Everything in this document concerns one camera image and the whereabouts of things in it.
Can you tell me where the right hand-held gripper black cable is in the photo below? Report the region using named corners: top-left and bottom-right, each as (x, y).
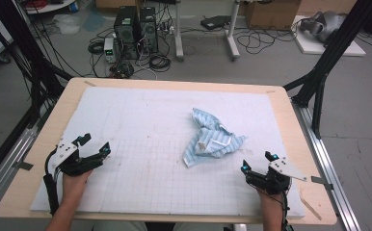
top-left (279, 184), bottom-right (295, 231)

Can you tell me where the clear plastic bag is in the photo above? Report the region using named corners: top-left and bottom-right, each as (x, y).
top-left (51, 13), bottom-right (81, 36)

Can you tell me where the light blue striped towel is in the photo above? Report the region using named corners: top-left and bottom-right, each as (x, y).
top-left (182, 108), bottom-right (249, 168)

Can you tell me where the black flat device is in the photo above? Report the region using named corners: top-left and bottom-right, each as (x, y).
top-left (199, 14), bottom-right (232, 31)

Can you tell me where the white foam mat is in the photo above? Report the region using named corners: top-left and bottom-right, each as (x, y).
top-left (29, 86), bottom-right (306, 219)

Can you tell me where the left hand-held gripper black cable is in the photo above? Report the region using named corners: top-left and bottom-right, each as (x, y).
top-left (42, 149), bottom-right (62, 217)

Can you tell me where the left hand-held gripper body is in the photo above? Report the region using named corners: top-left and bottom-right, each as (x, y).
top-left (44, 141), bottom-right (95, 177)

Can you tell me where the white floor board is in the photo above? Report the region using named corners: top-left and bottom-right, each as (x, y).
top-left (292, 14), bottom-right (367, 58)

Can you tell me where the loose black floor cable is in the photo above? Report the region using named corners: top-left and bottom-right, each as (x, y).
top-left (236, 28), bottom-right (298, 55)

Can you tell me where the grey bag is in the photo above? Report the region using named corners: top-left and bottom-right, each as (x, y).
top-left (299, 11), bottom-right (348, 43)

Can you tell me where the black metal frame with cables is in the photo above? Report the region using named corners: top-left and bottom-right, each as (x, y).
top-left (0, 0), bottom-right (75, 130)

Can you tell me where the person's right hand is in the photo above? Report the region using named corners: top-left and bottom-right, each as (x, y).
top-left (256, 188), bottom-right (285, 210)

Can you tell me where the grey bench power supply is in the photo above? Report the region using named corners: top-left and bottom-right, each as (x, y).
top-left (103, 37), bottom-right (119, 64)

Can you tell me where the black tape piece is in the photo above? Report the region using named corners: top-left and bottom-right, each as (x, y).
top-left (310, 175), bottom-right (334, 191)
top-left (13, 161), bottom-right (35, 171)

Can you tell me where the hand-held gripper black cable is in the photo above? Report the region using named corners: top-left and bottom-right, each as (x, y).
top-left (42, 149), bottom-right (62, 217)
top-left (279, 184), bottom-right (295, 231)

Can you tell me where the aluminium rail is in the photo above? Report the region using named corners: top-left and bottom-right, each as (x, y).
top-left (291, 98), bottom-right (362, 231)
top-left (0, 105), bottom-right (55, 219)

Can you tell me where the person's left hand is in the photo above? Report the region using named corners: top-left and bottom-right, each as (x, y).
top-left (62, 168), bottom-right (93, 197)

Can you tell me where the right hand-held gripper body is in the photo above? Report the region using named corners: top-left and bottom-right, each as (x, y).
top-left (247, 156), bottom-right (308, 196)

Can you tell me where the tangle of cables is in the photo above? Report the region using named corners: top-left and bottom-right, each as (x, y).
top-left (108, 61), bottom-right (136, 80)

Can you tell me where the teal sheet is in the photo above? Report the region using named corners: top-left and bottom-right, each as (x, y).
top-left (81, 11), bottom-right (107, 33)

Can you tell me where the black computer tower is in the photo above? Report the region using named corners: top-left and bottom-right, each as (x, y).
top-left (114, 6), bottom-right (141, 61)
top-left (139, 7), bottom-right (160, 54)

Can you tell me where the round white table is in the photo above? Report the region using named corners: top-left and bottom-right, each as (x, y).
top-left (24, 0), bottom-right (78, 15)

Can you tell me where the white power strip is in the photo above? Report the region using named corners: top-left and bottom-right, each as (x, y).
top-left (156, 24), bottom-right (176, 35)

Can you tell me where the black metal frame strut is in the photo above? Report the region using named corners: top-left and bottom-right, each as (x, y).
top-left (282, 0), bottom-right (372, 140)

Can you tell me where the white desk leg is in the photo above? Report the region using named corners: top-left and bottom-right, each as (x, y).
top-left (173, 0), bottom-right (185, 63)
top-left (225, 0), bottom-right (242, 62)

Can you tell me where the wide cardboard box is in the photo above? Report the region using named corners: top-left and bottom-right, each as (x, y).
top-left (298, 0), bottom-right (359, 17)

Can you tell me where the small black cable coil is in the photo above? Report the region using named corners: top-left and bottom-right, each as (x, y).
top-left (87, 40), bottom-right (106, 55)

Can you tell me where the large cardboard box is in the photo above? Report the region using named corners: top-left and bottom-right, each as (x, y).
top-left (245, 0), bottom-right (302, 31)

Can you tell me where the large black cable coil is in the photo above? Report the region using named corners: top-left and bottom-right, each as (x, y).
top-left (148, 54), bottom-right (172, 73)

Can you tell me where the thin wooden strip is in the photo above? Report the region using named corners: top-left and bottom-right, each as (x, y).
top-left (299, 195), bottom-right (323, 221)

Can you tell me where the low cardboard box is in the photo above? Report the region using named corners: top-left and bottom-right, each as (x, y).
top-left (94, 0), bottom-right (144, 10)

